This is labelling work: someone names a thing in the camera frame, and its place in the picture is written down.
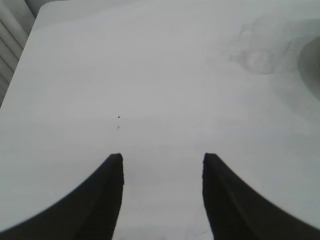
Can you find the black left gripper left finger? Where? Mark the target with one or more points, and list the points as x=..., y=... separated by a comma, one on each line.
x=87, y=212

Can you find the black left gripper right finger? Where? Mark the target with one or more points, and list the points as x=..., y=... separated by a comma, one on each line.
x=237, y=215

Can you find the clear plastic measuring cup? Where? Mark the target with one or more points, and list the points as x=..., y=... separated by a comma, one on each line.
x=258, y=61

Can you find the white slatted panel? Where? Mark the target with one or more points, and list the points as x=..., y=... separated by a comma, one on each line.
x=12, y=37

